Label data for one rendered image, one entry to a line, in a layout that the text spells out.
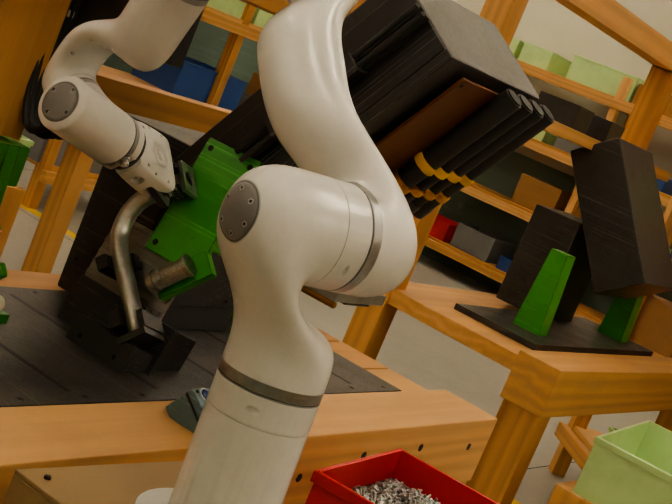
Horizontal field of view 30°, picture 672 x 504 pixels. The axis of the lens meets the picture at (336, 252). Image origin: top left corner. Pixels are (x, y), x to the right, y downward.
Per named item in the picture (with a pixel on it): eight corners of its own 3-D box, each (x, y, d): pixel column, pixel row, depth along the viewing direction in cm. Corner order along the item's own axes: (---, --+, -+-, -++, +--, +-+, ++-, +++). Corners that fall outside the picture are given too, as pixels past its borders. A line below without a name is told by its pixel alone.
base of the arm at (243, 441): (323, 564, 144) (379, 417, 142) (226, 590, 128) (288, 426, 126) (202, 488, 154) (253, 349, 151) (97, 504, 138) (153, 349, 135)
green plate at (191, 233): (219, 290, 206) (283, 180, 208) (194, 275, 199) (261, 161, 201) (169, 262, 211) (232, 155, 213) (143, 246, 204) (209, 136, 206)
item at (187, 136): (226, 332, 243) (292, 171, 238) (123, 329, 217) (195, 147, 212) (160, 293, 253) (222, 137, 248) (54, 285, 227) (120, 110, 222)
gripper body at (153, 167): (145, 163, 185) (183, 190, 195) (136, 105, 189) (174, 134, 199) (102, 181, 187) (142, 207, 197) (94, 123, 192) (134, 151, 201)
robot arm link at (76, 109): (77, 131, 190) (101, 174, 185) (24, 94, 178) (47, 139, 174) (119, 97, 188) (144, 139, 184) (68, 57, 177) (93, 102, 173)
